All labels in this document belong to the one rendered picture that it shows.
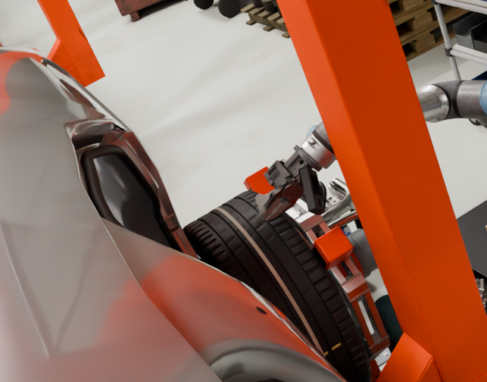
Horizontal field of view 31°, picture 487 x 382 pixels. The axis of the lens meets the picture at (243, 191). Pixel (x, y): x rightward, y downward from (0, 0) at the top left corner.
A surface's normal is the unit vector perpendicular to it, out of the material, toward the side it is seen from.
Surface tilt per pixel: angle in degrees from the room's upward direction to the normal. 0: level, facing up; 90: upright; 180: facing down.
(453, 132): 0
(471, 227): 0
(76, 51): 90
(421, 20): 90
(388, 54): 90
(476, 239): 0
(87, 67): 90
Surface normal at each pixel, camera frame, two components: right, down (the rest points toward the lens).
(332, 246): 0.02, -0.34
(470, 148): -0.37, -0.81
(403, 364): -0.79, -0.36
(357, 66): 0.39, 0.33
